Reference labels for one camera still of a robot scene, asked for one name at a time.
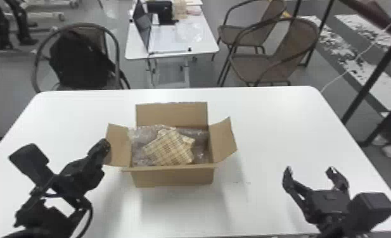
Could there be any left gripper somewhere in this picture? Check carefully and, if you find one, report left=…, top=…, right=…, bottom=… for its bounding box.
left=58, top=138, right=112, bottom=201

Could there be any dark metal chair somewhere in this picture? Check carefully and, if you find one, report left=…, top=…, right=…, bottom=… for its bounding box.
left=31, top=22, right=131, bottom=93

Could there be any black frame table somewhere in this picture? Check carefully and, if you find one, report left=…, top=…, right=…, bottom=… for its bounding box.
left=292, top=0, right=391, bottom=147

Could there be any black laptop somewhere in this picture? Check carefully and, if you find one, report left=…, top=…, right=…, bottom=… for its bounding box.
left=131, top=0, right=190, bottom=54

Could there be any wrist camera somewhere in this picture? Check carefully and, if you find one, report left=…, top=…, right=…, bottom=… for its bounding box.
left=346, top=191, right=391, bottom=234
left=8, top=143, right=56, bottom=187

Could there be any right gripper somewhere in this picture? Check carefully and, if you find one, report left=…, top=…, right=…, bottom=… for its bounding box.
left=281, top=165, right=353, bottom=227

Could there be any black box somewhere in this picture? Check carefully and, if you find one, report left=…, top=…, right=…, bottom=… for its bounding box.
left=146, top=0, right=179, bottom=27

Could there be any white cable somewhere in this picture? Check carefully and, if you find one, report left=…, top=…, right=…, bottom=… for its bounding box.
left=319, top=17, right=391, bottom=94

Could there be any cardboard box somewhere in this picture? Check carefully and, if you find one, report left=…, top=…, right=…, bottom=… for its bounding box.
left=104, top=101, right=238, bottom=188

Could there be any white side table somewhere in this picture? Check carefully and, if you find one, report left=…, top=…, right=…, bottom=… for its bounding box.
left=124, top=0, right=221, bottom=89

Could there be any black backpack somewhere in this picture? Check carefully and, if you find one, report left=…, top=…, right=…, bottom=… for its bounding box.
left=48, top=29, right=117, bottom=90

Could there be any clear bubble wrap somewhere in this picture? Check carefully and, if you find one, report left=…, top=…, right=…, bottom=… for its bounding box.
left=127, top=124, right=214, bottom=168

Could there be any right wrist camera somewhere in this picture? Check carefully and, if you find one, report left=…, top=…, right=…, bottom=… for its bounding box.
left=346, top=191, right=391, bottom=234

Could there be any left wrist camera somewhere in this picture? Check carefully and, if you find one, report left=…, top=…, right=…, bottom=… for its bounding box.
left=8, top=143, right=56, bottom=187

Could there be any brown chair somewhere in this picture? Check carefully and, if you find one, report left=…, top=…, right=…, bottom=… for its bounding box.
left=216, top=16, right=321, bottom=87
left=211, top=0, right=288, bottom=62

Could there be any beige towel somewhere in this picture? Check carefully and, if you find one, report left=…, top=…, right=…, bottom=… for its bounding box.
left=141, top=127, right=196, bottom=166

